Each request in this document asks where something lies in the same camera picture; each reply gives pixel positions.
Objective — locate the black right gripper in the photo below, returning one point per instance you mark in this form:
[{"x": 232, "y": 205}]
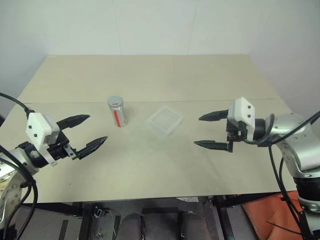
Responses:
[{"x": 235, "y": 132}]

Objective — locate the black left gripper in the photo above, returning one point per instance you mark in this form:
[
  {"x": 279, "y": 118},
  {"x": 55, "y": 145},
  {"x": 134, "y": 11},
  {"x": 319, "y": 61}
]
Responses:
[{"x": 58, "y": 147}]

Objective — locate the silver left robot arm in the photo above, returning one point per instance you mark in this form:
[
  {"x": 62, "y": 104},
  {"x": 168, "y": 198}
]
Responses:
[{"x": 15, "y": 170}]

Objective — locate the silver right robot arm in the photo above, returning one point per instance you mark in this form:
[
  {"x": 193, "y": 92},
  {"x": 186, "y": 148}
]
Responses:
[{"x": 295, "y": 147}]

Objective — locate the silver can with red stripe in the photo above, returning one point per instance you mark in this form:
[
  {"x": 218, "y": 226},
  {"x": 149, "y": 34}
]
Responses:
[{"x": 119, "y": 115}]

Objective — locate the light blue plastic container lid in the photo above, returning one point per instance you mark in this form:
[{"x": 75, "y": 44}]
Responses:
[{"x": 115, "y": 100}]

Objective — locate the clear plastic square container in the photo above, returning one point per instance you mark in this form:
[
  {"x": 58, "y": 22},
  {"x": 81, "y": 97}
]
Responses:
[{"x": 165, "y": 122}]

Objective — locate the dark rounded robot leg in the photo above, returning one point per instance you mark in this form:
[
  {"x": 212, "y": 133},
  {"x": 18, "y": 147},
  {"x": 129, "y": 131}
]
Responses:
[{"x": 131, "y": 226}]

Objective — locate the orange floor mat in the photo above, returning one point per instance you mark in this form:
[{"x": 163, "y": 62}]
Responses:
[{"x": 272, "y": 217}]

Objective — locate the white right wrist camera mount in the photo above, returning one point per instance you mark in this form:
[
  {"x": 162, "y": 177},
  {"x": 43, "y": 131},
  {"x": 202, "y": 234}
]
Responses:
[{"x": 243, "y": 112}]

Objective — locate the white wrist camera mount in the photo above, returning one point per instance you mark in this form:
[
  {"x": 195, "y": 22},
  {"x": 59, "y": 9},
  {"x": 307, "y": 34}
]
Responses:
[
  {"x": 37, "y": 128},
  {"x": 243, "y": 112}
]

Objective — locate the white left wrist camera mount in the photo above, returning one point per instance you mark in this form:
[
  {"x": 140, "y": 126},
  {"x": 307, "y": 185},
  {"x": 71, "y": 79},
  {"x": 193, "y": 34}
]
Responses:
[{"x": 37, "y": 128}]

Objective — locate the black table frame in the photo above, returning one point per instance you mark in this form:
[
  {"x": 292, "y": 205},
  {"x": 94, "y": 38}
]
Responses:
[{"x": 140, "y": 203}]

